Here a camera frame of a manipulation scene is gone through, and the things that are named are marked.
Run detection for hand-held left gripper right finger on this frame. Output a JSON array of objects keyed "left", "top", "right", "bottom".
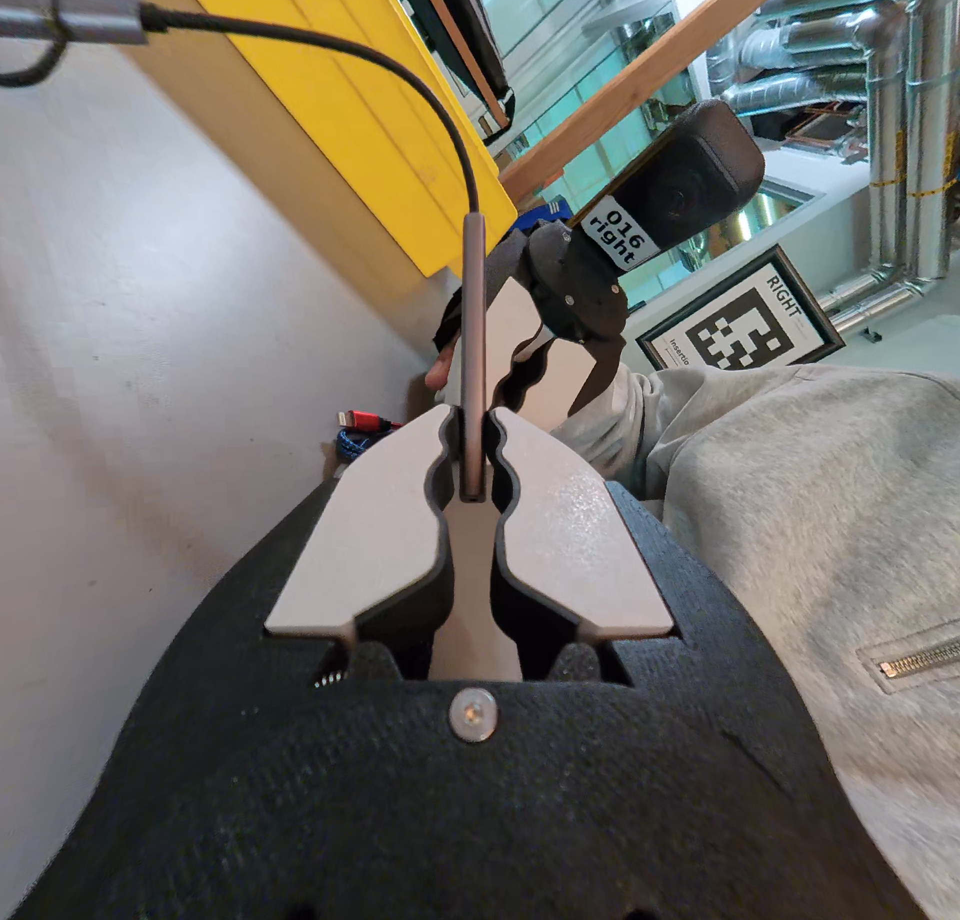
[{"left": 487, "top": 407, "right": 676, "bottom": 644}]

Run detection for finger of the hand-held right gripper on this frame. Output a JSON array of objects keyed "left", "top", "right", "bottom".
[
  {"left": 486, "top": 275, "right": 558, "bottom": 413},
  {"left": 496, "top": 335, "right": 603, "bottom": 435}
]

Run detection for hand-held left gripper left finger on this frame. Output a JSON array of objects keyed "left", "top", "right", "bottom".
[{"left": 265, "top": 403, "right": 460, "bottom": 648}]

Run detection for black hub cable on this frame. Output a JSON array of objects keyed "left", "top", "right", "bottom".
[{"left": 137, "top": 1, "right": 483, "bottom": 218}]

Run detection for person's right forearm grey sleeve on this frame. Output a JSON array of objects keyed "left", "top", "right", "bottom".
[{"left": 549, "top": 365, "right": 670, "bottom": 490}]

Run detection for wooden beam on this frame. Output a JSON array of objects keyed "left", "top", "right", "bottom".
[{"left": 498, "top": 0, "right": 820, "bottom": 203}]

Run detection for framed black white marker sign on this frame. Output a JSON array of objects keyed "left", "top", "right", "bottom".
[{"left": 636, "top": 244, "right": 847, "bottom": 372}]

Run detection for silver ventilation ducts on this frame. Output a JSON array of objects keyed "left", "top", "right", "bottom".
[{"left": 705, "top": 0, "right": 960, "bottom": 340}]

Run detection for person's grey hooded jacket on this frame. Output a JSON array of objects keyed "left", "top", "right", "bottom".
[{"left": 637, "top": 364, "right": 960, "bottom": 920}]

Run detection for black edged board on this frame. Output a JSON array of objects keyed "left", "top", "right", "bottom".
[{"left": 378, "top": 0, "right": 520, "bottom": 143}]

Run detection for grey cable plug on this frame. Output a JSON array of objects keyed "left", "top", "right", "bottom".
[{"left": 0, "top": 0, "right": 148, "bottom": 47}]

